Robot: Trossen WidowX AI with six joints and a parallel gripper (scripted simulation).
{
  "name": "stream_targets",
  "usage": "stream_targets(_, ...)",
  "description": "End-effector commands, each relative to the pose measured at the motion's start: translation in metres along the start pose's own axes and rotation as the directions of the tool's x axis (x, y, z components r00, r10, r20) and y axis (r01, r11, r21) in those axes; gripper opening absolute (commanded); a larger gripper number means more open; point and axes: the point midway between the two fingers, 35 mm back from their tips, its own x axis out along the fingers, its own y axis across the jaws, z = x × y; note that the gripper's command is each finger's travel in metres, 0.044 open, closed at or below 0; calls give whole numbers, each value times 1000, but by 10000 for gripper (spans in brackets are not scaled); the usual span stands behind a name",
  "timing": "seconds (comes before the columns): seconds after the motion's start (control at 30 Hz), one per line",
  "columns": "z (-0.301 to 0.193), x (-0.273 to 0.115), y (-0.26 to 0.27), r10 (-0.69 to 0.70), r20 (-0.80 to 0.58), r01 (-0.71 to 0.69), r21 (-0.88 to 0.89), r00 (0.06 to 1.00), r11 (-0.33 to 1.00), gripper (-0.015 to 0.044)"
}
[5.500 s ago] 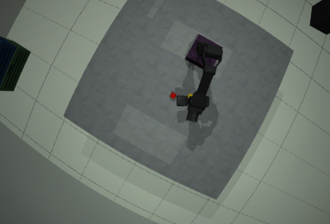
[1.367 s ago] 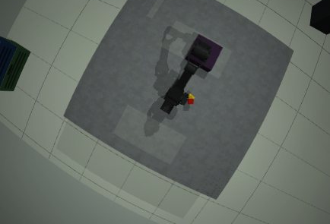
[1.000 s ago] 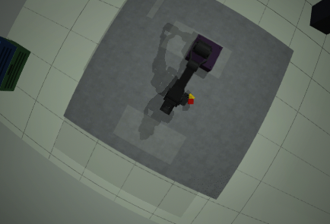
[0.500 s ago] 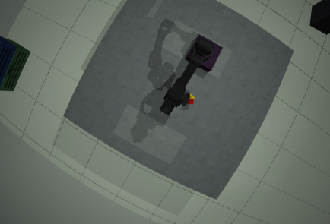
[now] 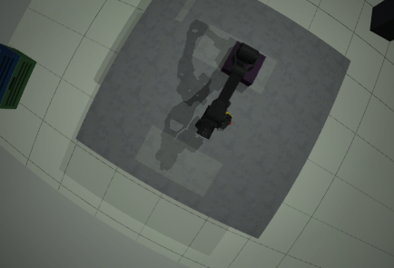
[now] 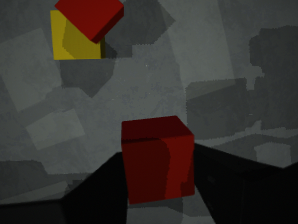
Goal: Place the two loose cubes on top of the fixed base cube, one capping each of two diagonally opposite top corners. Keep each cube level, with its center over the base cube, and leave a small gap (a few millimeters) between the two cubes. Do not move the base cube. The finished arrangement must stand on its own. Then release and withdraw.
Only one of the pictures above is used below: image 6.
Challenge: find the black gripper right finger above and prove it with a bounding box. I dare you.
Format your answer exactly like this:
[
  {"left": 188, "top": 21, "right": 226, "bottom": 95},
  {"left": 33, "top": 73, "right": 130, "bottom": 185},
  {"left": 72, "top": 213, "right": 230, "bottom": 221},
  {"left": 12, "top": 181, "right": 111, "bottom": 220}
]
[{"left": 193, "top": 143, "right": 298, "bottom": 224}]

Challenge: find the red cube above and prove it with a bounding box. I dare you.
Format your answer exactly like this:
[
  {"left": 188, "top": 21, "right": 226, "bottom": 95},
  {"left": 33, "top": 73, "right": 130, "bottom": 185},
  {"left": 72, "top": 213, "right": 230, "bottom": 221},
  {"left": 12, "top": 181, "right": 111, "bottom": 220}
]
[
  {"left": 121, "top": 115, "right": 195, "bottom": 204},
  {"left": 55, "top": 0, "right": 124, "bottom": 44}
]

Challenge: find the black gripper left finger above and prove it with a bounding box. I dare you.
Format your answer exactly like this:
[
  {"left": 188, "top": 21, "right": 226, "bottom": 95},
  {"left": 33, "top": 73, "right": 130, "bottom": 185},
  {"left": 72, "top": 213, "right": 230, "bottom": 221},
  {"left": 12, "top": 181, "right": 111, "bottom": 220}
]
[{"left": 0, "top": 152, "right": 129, "bottom": 224}]

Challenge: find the yellow cube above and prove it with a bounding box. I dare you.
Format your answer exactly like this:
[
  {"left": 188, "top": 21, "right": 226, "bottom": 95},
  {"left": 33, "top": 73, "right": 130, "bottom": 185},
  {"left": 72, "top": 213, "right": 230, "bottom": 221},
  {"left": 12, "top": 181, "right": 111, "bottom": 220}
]
[{"left": 50, "top": 10, "right": 106, "bottom": 60}]

